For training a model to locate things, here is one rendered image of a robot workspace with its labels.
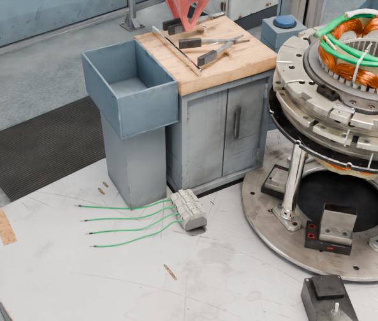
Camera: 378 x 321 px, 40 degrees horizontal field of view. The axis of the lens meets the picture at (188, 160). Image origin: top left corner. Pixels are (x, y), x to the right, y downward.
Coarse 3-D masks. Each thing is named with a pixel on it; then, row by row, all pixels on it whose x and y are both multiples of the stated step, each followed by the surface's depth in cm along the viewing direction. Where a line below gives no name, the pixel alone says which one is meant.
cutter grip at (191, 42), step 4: (180, 40) 89; (184, 40) 89; (188, 40) 89; (192, 40) 89; (196, 40) 89; (200, 40) 90; (180, 44) 89; (184, 44) 89; (188, 44) 89; (192, 44) 90; (196, 44) 90; (200, 44) 90; (180, 48) 90; (184, 48) 90
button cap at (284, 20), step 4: (280, 16) 108; (284, 16) 108; (288, 16) 108; (276, 20) 107; (280, 20) 107; (284, 20) 106; (288, 20) 106; (292, 20) 107; (280, 24) 106; (284, 24) 106; (288, 24) 106; (292, 24) 106
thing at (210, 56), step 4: (208, 52) 86; (212, 52) 86; (216, 52) 86; (200, 56) 85; (204, 56) 85; (208, 56) 85; (212, 56) 86; (216, 56) 87; (200, 60) 84; (204, 60) 85; (208, 60) 86; (212, 60) 87; (200, 64) 85; (204, 64) 86
